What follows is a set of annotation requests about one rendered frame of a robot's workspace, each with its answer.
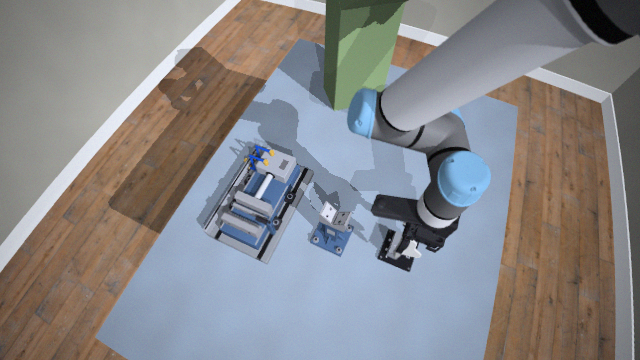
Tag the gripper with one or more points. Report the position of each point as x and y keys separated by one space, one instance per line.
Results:
x=409 y=244

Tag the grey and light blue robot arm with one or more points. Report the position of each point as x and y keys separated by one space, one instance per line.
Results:
x=505 y=41

